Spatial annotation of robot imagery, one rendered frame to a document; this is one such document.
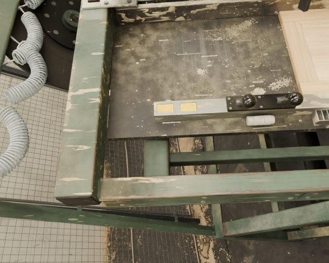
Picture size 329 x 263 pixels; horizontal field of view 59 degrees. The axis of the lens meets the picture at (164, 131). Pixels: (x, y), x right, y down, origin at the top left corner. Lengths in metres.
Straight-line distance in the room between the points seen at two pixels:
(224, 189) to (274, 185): 0.13
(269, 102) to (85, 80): 0.55
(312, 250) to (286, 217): 0.89
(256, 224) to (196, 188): 0.94
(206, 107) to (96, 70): 0.35
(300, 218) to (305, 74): 0.74
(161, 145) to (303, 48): 0.58
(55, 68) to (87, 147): 0.73
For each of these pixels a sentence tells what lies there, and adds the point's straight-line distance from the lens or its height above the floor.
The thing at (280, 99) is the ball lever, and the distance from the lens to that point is 0.92.
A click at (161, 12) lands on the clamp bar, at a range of 1.14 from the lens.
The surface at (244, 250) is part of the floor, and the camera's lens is 2.83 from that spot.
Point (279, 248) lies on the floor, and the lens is 2.60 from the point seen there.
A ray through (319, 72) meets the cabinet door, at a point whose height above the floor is 1.23.
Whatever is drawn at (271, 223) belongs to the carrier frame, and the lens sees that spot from 1.63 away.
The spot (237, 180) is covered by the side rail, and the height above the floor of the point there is 1.50.
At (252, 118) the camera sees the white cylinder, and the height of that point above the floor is 1.43.
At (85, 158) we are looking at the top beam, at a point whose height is 1.85.
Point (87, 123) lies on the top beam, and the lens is 0.83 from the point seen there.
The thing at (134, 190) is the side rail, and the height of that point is 1.72.
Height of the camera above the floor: 2.07
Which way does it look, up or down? 30 degrees down
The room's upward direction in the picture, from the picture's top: 76 degrees counter-clockwise
